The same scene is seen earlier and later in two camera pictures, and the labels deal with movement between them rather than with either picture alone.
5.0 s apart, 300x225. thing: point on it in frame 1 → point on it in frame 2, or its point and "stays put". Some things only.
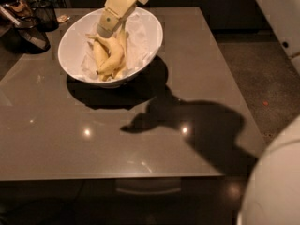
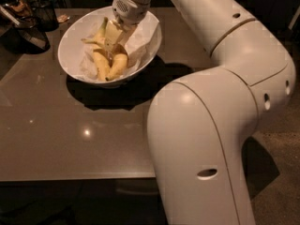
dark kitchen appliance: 19,30 stays put
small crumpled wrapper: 63,19 stays put
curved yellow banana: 112,65 → 99,41
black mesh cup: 44,15 stays put
